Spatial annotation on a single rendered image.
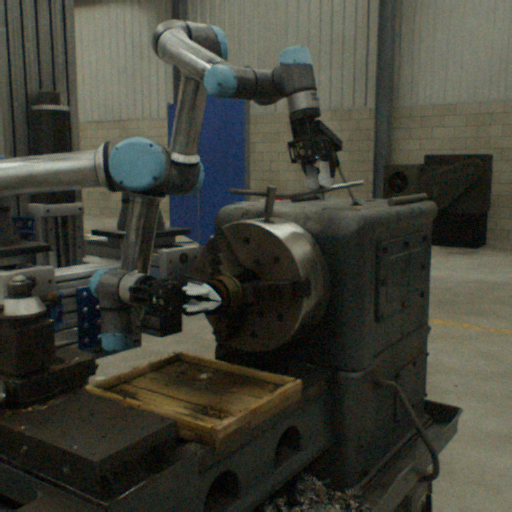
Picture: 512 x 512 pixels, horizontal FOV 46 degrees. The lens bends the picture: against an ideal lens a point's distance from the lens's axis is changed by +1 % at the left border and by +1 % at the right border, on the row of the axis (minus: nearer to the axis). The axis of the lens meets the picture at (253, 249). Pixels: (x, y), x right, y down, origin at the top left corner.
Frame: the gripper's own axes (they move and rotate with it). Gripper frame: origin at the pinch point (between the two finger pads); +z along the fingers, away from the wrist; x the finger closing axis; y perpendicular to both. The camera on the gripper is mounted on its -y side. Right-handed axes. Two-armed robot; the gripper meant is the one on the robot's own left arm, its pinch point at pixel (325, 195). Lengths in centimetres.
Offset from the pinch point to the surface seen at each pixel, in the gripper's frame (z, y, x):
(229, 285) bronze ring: 16.2, 27.9, -12.3
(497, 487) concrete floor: 130, -127, -14
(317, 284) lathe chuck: 20.2, 10.9, -0.5
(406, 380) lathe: 56, -34, -3
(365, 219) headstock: 7.7, -2.2, 8.2
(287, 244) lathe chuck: 9.8, 16.7, -2.7
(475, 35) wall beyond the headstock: -267, -985, -183
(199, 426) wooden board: 39, 51, -7
